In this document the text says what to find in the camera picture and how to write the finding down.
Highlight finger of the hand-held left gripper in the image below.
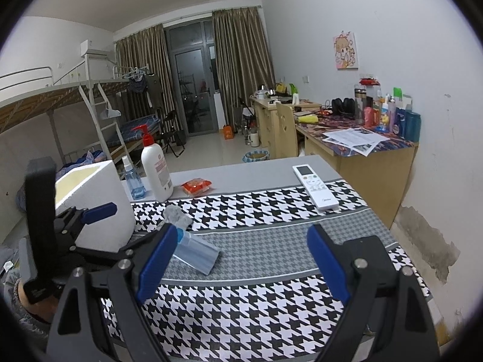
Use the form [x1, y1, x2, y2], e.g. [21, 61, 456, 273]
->
[70, 243, 133, 270]
[55, 202, 118, 234]

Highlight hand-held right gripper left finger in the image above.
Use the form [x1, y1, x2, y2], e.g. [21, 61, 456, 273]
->
[45, 223, 179, 362]

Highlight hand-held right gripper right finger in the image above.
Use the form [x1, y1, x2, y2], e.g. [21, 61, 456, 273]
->
[306, 223, 440, 362]

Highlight white foam box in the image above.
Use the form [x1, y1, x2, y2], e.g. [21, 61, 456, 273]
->
[55, 159, 136, 253]

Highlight person's left forearm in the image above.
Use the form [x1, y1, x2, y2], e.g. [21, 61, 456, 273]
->
[0, 271, 57, 332]

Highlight blue spray bottle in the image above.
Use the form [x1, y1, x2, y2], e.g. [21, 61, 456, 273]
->
[121, 155, 145, 200]

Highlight grey crumpled cloth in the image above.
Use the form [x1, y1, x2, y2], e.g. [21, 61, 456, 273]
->
[163, 205, 192, 230]

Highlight houndstooth tablecloth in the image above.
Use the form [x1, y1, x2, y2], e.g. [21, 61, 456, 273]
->
[100, 180, 431, 362]

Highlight white lotion pump bottle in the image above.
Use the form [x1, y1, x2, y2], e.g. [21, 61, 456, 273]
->
[132, 124, 174, 202]

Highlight white remote control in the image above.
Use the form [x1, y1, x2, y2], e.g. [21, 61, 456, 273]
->
[292, 164, 340, 212]

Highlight red snack packet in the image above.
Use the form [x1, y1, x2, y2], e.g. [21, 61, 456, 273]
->
[181, 178, 214, 197]

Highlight white bunk bed ladder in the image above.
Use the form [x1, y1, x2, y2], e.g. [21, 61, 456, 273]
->
[79, 81, 127, 161]

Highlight wooden desk with patterned cover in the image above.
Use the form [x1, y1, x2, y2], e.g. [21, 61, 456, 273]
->
[296, 115, 419, 229]

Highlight bunk bed with plaid mattress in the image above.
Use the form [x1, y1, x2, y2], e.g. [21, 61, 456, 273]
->
[113, 64, 163, 151]

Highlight white metal bunk bed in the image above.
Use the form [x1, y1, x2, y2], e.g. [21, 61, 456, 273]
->
[0, 66, 129, 242]

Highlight black folding chair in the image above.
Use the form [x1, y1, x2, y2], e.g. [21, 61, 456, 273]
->
[160, 110, 186, 157]
[238, 97, 257, 132]

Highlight printed paper sheets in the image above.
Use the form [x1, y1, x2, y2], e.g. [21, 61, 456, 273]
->
[322, 127, 390, 156]

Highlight round floor basin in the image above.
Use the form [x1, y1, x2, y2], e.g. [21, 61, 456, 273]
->
[242, 150, 270, 164]

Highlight hanging dark clothes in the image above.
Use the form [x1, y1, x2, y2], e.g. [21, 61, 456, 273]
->
[126, 73, 161, 110]

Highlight wooden chair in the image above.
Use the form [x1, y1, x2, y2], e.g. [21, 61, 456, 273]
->
[275, 102, 299, 158]

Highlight plain wooden desk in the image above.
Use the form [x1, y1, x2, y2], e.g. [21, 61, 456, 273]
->
[250, 96, 321, 159]

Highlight black headphones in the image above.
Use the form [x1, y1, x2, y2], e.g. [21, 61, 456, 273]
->
[331, 98, 356, 116]

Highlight row of toiletry bottles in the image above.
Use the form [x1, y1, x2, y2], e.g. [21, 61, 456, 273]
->
[353, 77, 422, 143]

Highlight brown curtain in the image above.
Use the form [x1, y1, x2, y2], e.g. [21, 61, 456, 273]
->
[212, 7, 276, 132]
[115, 24, 178, 148]

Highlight white air conditioner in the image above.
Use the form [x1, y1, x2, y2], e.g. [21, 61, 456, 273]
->
[80, 40, 114, 59]

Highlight glass balcony door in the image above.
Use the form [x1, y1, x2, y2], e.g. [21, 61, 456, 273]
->
[165, 21, 221, 134]

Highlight cartoon wall poster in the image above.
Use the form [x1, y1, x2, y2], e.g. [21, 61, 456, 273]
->
[333, 31, 358, 70]

